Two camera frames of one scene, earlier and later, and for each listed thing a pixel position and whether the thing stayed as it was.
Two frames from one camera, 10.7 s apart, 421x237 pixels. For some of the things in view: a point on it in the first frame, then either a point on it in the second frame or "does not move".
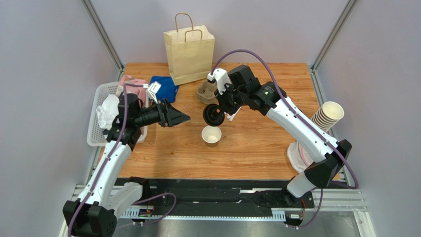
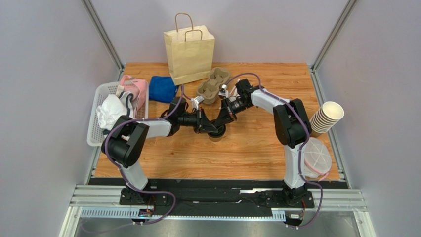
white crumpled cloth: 108,111 does not move
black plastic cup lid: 213,115 → 221,129
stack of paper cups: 326,116 does not move
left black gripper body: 153,115 → 191,120
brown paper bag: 190,53 does not move
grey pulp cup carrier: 206,92 does not move
